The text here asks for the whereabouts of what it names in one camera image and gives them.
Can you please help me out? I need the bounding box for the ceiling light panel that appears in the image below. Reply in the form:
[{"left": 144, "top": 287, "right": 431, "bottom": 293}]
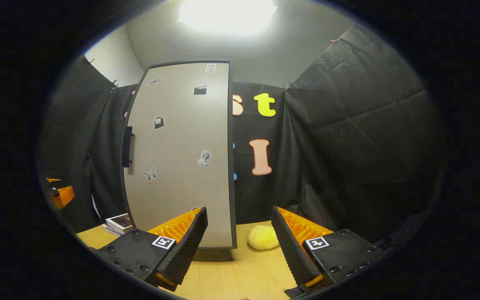
[{"left": 178, "top": 0, "right": 278, "bottom": 36}]

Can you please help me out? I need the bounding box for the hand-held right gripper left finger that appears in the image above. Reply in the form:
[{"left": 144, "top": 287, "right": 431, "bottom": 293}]
[{"left": 94, "top": 206, "right": 208, "bottom": 292}]

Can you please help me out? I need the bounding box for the grey cabinet door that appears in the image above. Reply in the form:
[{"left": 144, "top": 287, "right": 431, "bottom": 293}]
[{"left": 123, "top": 62, "right": 231, "bottom": 249}]

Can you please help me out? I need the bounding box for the black backdrop cloth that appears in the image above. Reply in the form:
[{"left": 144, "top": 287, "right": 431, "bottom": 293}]
[{"left": 40, "top": 25, "right": 445, "bottom": 250}]

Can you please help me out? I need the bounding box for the grey cabinet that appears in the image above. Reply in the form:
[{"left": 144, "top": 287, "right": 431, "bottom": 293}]
[{"left": 122, "top": 60, "right": 238, "bottom": 250}]

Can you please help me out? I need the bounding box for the black door handle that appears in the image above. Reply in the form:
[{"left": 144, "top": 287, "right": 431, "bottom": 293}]
[{"left": 122, "top": 126, "right": 134, "bottom": 168}]

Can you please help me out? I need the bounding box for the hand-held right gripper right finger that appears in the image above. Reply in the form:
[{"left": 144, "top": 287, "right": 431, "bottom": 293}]
[{"left": 271, "top": 205, "right": 388, "bottom": 299}]

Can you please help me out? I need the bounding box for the yellow plush toy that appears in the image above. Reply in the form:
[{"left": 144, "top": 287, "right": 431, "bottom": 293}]
[{"left": 247, "top": 225, "right": 280, "bottom": 250}]

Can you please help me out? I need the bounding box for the white book with portrait cover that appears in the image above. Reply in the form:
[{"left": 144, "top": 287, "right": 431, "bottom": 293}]
[{"left": 105, "top": 213, "right": 133, "bottom": 233}]

